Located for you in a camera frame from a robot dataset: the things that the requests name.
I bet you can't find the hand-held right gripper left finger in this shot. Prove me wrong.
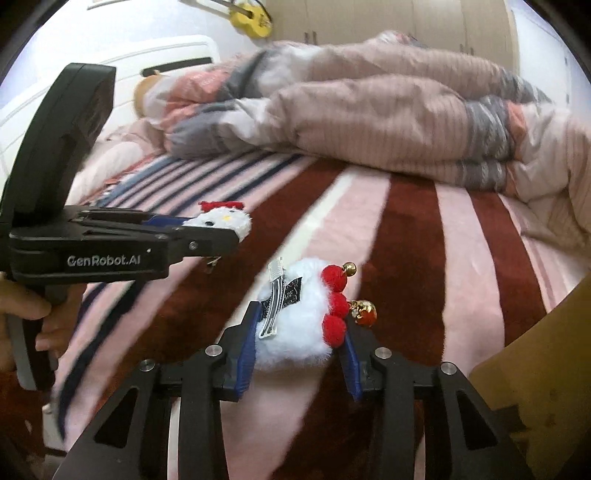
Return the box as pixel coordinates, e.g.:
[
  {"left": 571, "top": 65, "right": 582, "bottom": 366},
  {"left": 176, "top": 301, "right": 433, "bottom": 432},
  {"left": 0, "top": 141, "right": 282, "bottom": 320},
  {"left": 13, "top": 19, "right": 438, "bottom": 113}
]
[{"left": 53, "top": 300, "right": 262, "bottom": 480}]

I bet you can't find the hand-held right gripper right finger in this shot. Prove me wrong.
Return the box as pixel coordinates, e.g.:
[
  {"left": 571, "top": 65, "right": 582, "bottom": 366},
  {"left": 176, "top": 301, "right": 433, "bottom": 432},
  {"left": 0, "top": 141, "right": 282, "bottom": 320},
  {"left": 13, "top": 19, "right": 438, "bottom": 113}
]
[{"left": 338, "top": 318, "right": 539, "bottom": 480}]

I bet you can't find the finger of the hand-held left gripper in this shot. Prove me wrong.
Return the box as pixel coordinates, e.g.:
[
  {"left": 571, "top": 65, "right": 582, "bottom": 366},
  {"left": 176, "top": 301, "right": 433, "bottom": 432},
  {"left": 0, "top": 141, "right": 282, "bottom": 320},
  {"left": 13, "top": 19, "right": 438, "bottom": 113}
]
[
  {"left": 161, "top": 225, "right": 242, "bottom": 274},
  {"left": 79, "top": 209, "right": 195, "bottom": 229}
]

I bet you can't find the white kitty plush hair clip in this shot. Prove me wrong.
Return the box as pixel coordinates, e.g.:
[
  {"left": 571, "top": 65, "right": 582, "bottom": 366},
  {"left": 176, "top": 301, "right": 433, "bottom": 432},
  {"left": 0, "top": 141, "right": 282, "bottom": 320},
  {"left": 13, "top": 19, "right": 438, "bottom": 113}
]
[{"left": 182, "top": 200, "right": 254, "bottom": 269}]

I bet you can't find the white fluffy red pompom hair clip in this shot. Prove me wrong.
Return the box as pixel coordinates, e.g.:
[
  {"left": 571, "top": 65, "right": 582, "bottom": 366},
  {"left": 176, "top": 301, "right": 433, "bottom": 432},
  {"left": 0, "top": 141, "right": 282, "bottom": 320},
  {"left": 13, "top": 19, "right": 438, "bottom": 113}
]
[{"left": 252, "top": 258, "right": 379, "bottom": 371}]

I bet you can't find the brown cardboard box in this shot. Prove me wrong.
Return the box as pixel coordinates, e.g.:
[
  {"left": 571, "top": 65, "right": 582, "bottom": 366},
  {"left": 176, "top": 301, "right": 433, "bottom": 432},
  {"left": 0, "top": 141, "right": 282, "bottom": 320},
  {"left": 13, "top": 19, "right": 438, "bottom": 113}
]
[{"left": 468, "top": 318, "right": 591, "bottom": 480}]

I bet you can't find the person's left hand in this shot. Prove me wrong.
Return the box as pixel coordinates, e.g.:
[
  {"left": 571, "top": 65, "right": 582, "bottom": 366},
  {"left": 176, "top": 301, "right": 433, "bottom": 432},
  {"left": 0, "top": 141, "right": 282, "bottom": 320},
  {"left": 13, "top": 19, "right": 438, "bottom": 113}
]
[{"left": 0, "top": 281, "right": 88, "bottom": 371}]

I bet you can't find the pink white pillow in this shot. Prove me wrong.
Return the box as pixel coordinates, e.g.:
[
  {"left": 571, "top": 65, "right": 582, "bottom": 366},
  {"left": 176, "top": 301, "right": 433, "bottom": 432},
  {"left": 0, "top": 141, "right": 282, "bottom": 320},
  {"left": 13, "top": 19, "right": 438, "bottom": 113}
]
[{"left": 69, "top": 117, "right": 172, "bottom": 205}]

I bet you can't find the brown plush toy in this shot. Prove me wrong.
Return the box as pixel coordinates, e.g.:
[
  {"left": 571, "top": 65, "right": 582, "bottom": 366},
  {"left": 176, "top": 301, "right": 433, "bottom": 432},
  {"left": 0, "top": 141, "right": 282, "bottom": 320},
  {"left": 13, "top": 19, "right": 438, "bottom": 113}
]
[{"left": 133, "top": 69, "right": 170, "bottom": 117}]

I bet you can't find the striped pink maroon blanket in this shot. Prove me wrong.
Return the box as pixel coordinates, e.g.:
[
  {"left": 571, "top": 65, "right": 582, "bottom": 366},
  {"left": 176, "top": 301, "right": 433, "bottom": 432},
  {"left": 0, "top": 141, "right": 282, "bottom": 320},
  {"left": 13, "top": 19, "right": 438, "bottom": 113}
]
[{"left": 46, "top": 152, "right": 575, "bottom": 480}]

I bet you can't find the white bed headboard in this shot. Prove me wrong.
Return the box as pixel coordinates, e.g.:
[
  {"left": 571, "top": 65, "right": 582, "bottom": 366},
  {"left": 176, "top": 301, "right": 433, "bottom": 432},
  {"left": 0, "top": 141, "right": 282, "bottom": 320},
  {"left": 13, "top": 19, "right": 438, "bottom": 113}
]
[{"left": 0, "top": 34, "right": 219, "bottom": 154}]

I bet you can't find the pink grey patterned duvet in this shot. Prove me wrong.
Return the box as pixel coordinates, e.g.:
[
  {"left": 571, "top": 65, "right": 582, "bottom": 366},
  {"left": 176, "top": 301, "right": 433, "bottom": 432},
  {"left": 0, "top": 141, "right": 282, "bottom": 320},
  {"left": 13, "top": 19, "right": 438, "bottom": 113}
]
[{"left": 139, "top": 30, "right": 591, "bottom": 241}]

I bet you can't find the yellow guitar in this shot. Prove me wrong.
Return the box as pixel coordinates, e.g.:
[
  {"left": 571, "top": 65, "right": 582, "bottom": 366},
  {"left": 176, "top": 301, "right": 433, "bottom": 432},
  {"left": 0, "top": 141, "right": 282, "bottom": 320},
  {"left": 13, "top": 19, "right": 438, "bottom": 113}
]
[{"left": 180, "top": 0, "right": 274, "bottom": 39}]

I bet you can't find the beige wardrobe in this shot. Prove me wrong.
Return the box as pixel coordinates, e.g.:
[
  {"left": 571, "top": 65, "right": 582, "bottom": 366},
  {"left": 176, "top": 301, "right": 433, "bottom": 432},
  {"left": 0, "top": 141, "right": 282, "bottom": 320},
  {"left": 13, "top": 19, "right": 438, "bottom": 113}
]
[{"left": 263, "top": 0, "right": 522, "bottom": 65}]

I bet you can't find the white door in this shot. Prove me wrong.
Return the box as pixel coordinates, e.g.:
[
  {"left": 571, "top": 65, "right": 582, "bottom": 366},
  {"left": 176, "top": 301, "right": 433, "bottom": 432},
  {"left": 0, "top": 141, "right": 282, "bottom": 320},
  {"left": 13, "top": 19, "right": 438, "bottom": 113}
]
[{"left": 508, "top": 0, "right": 579, "bottom": 116}]

